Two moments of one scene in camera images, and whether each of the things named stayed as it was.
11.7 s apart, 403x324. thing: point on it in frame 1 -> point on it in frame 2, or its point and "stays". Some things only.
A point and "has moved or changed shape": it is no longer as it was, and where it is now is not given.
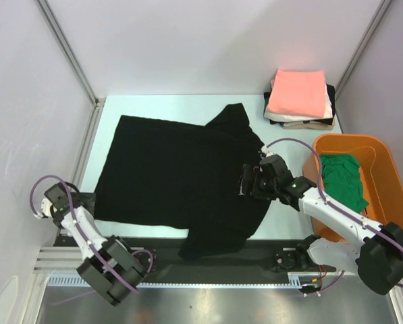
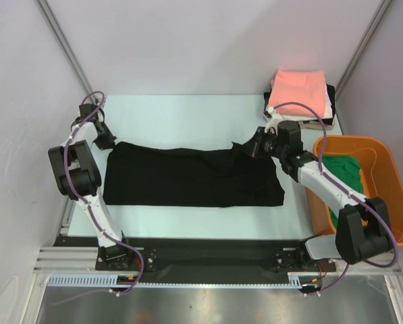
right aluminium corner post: x=381 y=11 stays
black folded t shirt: x=329 y=121 stays
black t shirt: x=165 y=173 has moved or changed shape
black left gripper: x=88 y=199 -> x=109 y=142
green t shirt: x=342 y=181 stays
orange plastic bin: x=385 y=186 stays
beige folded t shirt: x=310 y=125 stays
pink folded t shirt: x=299 y=92 stays
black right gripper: x=249 y=182 -> x=255 y=146
